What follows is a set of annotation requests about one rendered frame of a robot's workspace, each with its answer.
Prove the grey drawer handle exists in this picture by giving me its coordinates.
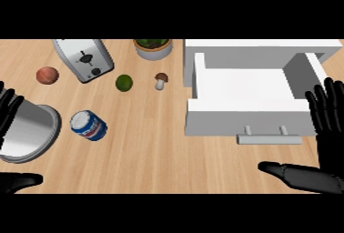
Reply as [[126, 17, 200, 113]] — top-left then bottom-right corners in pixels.
[[235, 125, 303, 146]]

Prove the green avocado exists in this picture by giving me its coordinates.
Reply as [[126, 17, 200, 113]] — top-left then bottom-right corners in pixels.
[[114, 74, 135, 93]]

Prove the white cabinet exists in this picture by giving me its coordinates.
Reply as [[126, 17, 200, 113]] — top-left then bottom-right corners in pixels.
[[182, 39, 344, 88]]

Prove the brown cap mushroom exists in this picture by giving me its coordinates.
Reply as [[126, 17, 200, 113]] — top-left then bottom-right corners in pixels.
[[154, 72, 170, 91]]

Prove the silver metal pot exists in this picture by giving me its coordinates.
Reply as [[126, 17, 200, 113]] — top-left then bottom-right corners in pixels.
[[0, 96, 64, 165]]

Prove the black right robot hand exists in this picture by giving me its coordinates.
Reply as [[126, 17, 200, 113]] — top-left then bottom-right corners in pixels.
[[257, 76, 344, 195]]

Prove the potted plant in grey pot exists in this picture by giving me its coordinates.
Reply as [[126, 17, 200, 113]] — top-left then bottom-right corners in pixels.
[[133, 39, 174, 61]]

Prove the blue and white can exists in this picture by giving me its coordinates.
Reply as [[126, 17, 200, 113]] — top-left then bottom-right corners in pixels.
[[68, 109, 110, 142]]

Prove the silver toaster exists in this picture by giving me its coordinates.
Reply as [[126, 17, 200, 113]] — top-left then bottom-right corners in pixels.
[[52, 39, 115, 85]]

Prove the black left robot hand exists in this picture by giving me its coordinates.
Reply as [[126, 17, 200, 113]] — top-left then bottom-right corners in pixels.
[[0, 80, 45, 195]]

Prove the white open drawer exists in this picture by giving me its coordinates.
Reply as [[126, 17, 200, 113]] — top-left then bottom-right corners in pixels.
[[185, 52, 332, 137]]

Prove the reddish brown round fruit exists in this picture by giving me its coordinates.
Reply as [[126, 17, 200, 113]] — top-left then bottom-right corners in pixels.
[[36, 66, 61, 86]]

